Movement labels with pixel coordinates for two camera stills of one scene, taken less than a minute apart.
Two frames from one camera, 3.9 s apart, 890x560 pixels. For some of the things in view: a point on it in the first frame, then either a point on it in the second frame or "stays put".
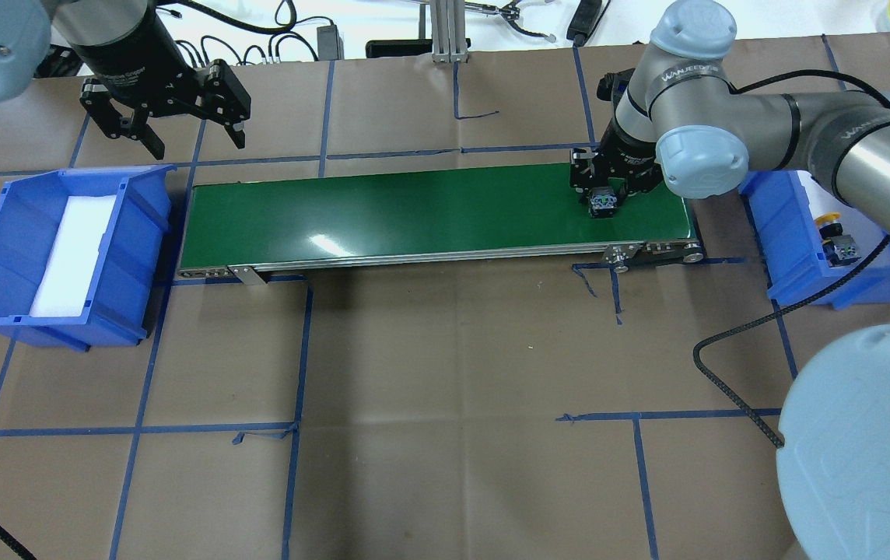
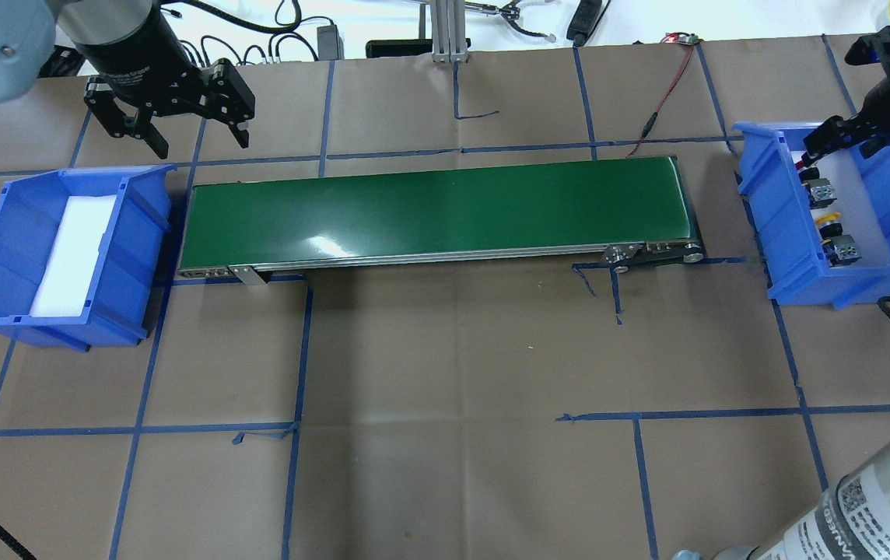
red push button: (603, 201) -> (819, 190)
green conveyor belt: (511, 218) stays put
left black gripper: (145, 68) stays put
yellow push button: (839, 248) stays put
